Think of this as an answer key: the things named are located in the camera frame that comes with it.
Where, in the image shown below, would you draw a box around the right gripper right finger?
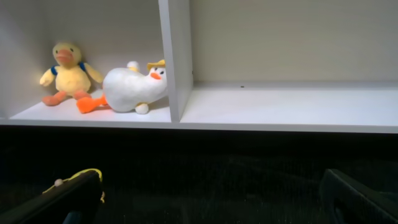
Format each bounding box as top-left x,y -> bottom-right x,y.
319,168 -> 398,224

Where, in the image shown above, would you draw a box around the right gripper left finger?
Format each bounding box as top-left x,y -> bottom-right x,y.
0,170 -> 104,224

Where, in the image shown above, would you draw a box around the yellow rattle drum toy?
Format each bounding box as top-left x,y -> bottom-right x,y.
42,168 -> 106,203

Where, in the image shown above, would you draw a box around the white shelf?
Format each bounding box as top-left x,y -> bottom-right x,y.
0,0 -> 398,134

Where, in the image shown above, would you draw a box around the white plush duck yellow hat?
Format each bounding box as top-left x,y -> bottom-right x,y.
76,59 -> 169,115

